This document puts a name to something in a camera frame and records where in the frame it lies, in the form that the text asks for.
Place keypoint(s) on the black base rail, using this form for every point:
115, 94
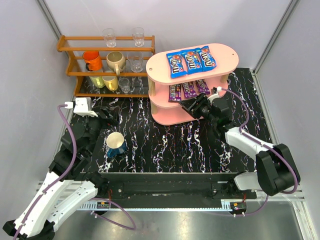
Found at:
214, 185

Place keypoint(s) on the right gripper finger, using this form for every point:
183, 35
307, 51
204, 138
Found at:
188, 102
191, 110

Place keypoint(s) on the purple candy bag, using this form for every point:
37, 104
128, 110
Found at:
202, 86
189, 90
174, 93

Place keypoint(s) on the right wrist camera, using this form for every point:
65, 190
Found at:
217, 92

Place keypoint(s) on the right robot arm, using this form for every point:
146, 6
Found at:
275, 172

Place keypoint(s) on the clear glass top right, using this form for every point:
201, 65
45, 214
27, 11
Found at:
138, 35

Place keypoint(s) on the beige mug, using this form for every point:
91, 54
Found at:
116, 62

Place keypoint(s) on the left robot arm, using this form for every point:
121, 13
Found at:
65, 188

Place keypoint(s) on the clear glass shelf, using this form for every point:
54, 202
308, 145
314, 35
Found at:
124, 85
135, 59

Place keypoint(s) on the clear glass bottom shelf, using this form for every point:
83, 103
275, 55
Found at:
124, 85

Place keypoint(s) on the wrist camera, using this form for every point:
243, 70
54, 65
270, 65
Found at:
217, 92
83, 107

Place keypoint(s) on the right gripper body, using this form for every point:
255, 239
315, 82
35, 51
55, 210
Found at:
195, 106

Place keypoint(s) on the orange mug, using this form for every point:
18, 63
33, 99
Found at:
93, 61

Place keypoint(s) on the yellow mug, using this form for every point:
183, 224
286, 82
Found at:
111, 82

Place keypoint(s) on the pink three-tier shelf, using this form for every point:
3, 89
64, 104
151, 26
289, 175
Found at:
159, 81

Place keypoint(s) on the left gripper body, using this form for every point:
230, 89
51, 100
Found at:
103, 114

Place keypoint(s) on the blue candy bag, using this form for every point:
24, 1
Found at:
207, 60
192, 60
175, 63

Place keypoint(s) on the blue mug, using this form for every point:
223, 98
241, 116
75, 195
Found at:
116, 144

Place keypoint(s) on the orange wooden cup rack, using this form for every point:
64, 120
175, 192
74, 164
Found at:
75, 46

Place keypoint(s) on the clear glass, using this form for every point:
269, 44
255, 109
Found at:
109, 37
138, 35

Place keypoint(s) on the clear glass middle shelf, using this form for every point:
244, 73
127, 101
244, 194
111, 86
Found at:
135, 59

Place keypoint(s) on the clear glass top left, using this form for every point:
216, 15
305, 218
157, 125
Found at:
109, 37

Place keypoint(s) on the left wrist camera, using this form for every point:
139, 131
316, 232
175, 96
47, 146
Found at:
83, 107

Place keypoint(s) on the light green mug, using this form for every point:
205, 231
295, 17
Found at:
97, 81

